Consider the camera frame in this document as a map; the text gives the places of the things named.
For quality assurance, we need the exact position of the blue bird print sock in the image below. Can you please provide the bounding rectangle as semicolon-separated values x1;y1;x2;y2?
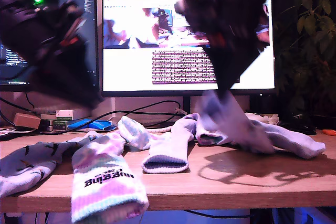
0;131;103;198
198;89;276;154

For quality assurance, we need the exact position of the white box with green label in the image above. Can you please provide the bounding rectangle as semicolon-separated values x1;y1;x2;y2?
55;108;92;121

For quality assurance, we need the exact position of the monitor with bright white screen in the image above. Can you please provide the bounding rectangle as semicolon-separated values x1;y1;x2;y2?
101;0;276;116

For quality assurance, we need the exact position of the blue plastic pouch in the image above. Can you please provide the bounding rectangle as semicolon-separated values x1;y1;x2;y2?
67;119;118;132

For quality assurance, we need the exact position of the small green white box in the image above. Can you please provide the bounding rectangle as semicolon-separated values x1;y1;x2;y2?
39;120;69;132

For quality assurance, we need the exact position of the white game controller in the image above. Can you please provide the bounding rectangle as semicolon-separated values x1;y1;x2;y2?
245;112;279;125

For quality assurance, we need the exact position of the green leafy houseplant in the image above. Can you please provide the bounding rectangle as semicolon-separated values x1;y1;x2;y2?
274;0;336;120

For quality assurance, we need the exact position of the black pad with stickers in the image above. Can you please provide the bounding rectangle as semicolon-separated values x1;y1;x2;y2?
0;126;37;141

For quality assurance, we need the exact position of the black flat device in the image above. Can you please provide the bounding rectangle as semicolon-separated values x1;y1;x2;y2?
278;120;317;135

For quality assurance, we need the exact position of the black desk cable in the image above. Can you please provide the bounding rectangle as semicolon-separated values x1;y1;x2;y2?
39;100;184;134
119;112;200;130

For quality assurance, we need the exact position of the white spiral cable wrap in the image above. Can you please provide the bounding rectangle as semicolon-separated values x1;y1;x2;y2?
145;126;173;134

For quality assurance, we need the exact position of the black under-table cable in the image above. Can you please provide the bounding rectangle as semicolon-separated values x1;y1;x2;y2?
183;209;251;219

